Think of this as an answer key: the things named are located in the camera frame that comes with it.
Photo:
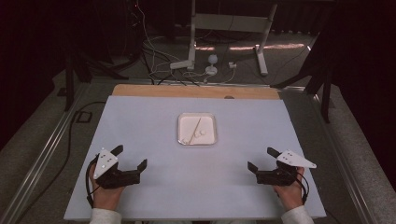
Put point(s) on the white power strip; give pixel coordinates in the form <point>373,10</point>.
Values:
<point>180,64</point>

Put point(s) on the person's right hand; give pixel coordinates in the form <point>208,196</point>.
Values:
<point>289,196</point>

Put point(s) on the black tripod stand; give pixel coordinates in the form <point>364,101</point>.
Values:
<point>325,99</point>
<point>69,81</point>

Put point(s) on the person's left hand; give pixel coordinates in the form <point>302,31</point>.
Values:
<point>107,199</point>

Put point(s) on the round white device on base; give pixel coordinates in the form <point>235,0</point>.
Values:
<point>212,59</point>

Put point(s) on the thin wooden skewer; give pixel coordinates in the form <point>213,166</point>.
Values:
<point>195,129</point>

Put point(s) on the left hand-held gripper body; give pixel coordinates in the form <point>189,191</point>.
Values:
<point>120,179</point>

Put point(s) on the white plug adapter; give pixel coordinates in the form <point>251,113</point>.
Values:
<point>232,65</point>

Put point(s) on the white square tray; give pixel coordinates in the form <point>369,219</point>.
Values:
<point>186,126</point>

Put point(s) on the pale blue table mat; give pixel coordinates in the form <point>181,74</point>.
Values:
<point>149,130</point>

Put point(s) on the aluminium floor rail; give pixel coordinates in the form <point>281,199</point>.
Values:
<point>345,174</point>
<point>40,168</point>

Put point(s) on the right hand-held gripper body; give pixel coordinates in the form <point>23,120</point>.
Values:
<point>277,178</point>

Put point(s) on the small white food piece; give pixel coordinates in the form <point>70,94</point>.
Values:
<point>186,141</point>
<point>204,132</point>
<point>197,134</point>

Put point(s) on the white metal stand frame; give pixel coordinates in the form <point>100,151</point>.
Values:
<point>230,23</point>

